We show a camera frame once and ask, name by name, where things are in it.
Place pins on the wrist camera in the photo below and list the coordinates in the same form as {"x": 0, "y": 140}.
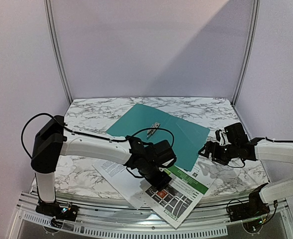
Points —
{"x": 221, "y": 137}
{"x": 167, "y": 164}

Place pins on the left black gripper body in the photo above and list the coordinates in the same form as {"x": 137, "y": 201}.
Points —
{"x": 148, "y": 174}

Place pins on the teal file folder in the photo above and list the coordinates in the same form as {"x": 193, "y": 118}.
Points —
{"x": 189, "y": 137}

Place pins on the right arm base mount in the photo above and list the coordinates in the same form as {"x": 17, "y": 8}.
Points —
{"x": 237, "y": 210}

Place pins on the aluminium frame post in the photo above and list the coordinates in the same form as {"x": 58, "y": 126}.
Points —
{"x": 247, "y": 51}
{"x": 56, "y": 50}

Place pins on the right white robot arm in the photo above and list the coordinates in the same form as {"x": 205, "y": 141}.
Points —
{"x": 274, "y": 151}

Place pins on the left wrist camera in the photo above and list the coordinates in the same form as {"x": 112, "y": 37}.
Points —
{"x": 167, "y": 164}

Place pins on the aluminium front rail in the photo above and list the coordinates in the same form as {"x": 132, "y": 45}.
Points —
{"x": 100, "y": 218}

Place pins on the right aluminium frame post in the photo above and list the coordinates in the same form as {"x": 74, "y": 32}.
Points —
{"x": 247, "y": 51}

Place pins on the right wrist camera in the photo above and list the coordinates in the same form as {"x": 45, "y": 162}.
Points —
{"x": 221, "y": 137}

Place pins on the white text paper sheet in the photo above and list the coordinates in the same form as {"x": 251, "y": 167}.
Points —
{"x": 122, "y": 181}

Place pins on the green map flyer sheet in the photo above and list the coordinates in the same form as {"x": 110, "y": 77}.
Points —
{"x": 174, "y": 203}

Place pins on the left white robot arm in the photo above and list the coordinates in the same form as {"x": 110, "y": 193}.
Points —
{"x": 55, "y": 140}

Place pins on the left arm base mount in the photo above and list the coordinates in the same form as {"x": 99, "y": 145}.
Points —
{"x": 60, "y": 211}

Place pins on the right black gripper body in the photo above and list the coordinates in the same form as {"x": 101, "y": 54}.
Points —
{"x": 211, "y": 151}

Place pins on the left aluminium frame post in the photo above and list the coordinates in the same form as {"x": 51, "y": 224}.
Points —
{"x": 56, "y": 50}

